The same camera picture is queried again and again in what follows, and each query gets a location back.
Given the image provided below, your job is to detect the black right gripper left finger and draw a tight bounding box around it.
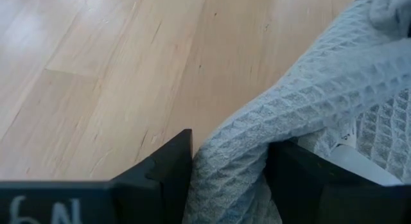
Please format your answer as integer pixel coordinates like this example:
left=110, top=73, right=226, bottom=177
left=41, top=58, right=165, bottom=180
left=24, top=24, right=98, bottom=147
left=0, top=128, right=193, bottom=224

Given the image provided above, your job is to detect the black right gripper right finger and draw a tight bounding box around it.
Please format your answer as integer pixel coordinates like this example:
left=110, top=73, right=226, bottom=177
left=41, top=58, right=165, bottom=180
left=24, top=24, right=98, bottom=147
left=266, top=140, right=411, bottom=224

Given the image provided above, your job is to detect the grey waffle microfiber towel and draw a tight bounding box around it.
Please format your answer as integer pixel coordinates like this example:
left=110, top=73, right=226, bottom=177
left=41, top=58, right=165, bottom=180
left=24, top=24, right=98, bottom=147
left=182, top=0, right=411, bottom=224

